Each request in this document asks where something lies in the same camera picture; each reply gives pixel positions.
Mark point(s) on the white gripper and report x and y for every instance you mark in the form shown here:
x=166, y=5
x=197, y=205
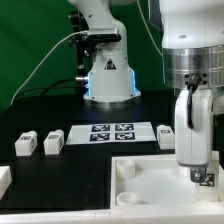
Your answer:
x=193, y=146

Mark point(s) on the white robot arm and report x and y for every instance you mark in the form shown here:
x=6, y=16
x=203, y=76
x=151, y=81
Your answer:
x=192, y=53

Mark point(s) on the white square tabletop with sockets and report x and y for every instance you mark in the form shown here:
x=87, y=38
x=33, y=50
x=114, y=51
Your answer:
x=154, y=180

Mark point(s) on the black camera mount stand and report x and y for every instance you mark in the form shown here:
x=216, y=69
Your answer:
x=79, y=24

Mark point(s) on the white sheet with AprilTags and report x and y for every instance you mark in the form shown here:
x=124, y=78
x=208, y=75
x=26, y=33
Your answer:
x=111, y=133

